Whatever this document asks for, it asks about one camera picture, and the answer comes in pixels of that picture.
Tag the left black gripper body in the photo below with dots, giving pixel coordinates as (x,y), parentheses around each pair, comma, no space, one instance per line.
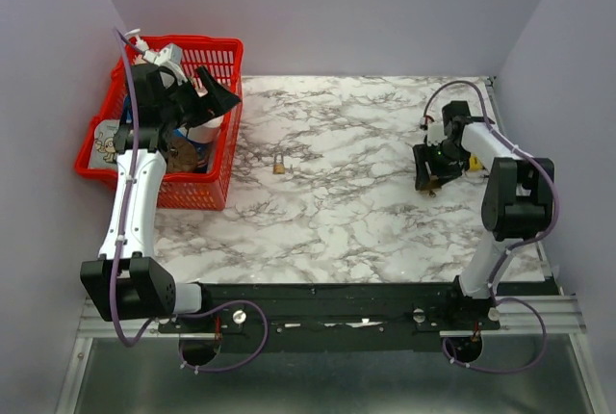
(186,106)

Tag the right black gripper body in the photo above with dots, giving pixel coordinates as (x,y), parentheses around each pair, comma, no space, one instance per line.
(442,160)

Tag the small brass padlock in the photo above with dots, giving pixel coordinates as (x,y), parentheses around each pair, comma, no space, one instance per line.
(278,164)

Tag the large brass padlock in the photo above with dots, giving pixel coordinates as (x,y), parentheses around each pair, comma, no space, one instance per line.
(430,188)

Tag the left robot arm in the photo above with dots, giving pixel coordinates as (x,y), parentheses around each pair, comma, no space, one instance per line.
(125,282)

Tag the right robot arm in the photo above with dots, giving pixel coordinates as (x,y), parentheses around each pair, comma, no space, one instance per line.
(518,204)

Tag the yellow black padlock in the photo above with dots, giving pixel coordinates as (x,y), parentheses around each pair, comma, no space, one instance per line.
(476,168)

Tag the brown round item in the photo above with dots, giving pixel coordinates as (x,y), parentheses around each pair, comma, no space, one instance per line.
(182,156)

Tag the red plastic basket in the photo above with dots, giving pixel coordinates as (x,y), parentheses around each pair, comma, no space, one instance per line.
(198,190)

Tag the cream pump lotion bottle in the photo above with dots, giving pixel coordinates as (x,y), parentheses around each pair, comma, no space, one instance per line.
(135,41)

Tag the grey cartoon pouch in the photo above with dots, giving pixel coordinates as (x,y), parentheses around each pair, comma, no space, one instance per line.
(103,152)

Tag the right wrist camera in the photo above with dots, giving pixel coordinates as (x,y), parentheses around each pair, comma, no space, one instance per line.
(433,131)

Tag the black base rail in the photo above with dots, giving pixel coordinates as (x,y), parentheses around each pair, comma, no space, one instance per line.
(334,317)

